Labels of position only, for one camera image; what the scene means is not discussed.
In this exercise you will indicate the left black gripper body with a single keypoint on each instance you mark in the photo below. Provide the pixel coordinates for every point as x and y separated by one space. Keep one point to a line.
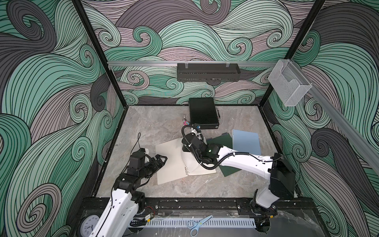
148 169

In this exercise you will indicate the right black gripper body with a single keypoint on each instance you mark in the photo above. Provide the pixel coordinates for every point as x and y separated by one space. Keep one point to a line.
185 149

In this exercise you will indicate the beige spiral notebook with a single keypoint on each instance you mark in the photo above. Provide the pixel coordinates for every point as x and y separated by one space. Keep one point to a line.
179 164

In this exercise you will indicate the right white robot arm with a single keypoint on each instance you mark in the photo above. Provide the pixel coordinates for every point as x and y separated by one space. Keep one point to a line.
275 169

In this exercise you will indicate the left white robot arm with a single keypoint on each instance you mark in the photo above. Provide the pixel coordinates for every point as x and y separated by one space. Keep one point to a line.
126 201

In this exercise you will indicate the light blue spiral notebook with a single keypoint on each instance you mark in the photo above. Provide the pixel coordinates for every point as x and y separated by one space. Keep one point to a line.
244 141

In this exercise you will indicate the black case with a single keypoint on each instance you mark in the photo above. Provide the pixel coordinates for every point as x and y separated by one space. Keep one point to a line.
203 113

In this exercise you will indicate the blue scissors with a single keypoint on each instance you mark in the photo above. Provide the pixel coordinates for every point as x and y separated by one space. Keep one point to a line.
195 225

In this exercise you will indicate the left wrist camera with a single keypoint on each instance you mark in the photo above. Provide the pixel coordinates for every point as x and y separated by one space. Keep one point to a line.
137 159

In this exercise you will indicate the white slotted cable duct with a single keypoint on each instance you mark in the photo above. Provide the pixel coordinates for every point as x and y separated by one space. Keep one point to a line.
211 223

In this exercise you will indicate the white wall clock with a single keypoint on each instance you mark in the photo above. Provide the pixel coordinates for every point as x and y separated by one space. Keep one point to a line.
87 225

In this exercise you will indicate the black wall tray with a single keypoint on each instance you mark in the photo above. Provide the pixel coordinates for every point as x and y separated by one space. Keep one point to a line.
208 72

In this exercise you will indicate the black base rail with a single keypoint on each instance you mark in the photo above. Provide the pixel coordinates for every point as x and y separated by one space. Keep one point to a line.
242 206

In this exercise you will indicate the clear wall holder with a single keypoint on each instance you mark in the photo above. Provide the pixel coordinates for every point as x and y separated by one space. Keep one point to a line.
289 82

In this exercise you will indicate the aluminium rail right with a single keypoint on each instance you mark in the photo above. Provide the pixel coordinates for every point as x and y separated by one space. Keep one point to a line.
326 93

